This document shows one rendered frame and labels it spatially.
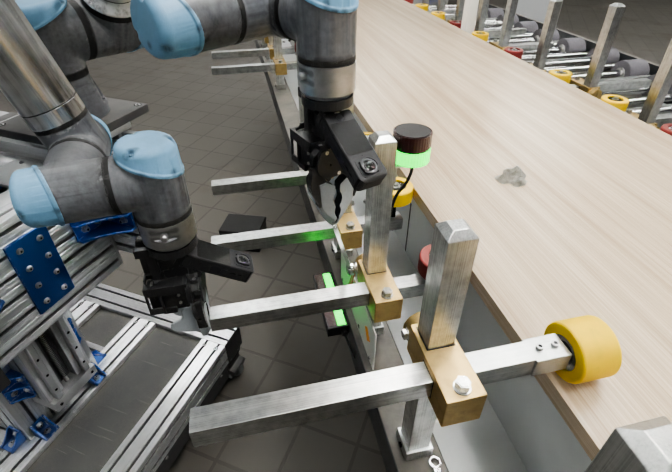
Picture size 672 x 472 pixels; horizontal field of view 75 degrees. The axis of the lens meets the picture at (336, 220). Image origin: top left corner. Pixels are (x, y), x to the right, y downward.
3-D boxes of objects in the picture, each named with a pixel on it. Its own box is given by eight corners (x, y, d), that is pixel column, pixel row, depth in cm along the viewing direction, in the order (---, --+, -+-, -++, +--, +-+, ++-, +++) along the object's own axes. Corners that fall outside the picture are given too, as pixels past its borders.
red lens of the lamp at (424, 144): (399, 155, 65) (400, 141, 64) (386, 137, 70) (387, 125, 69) (437, 150, 66) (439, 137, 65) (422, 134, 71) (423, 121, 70)
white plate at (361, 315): (371, 370, 83) (373, 335, 77) (339, 277, 104) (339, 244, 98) (374, 369, 83) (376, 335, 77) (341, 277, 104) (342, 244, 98)
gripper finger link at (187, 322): (177, 338, 75) (165, 300, 70) (213, 332, 76) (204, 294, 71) (176, 353, 73) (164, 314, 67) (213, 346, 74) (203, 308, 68)
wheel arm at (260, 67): (212, 77, 195) (211, 67, 192) (212, 75, 197) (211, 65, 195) (309, 70, 203) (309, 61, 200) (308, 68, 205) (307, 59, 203)
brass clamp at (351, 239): (338, 251, 99) (338, 233, 96) (325, 217, 109) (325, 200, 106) (364, 247, 100) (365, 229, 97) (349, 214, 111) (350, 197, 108)
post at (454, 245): (405, 467, 72) (449, 236, 44) (398, 447, 75) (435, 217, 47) (425, 463, 73) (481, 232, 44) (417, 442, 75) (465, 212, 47)
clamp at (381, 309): (373, 323, 77) (375, 303, 74) (354, 272, 88) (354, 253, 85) (404, 318, 78) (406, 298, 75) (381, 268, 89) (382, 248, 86)
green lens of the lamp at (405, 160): (398, 169, 67) (399, 156, 65) (385, 152, 71) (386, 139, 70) (435, 165, 68) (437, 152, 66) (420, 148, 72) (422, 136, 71)
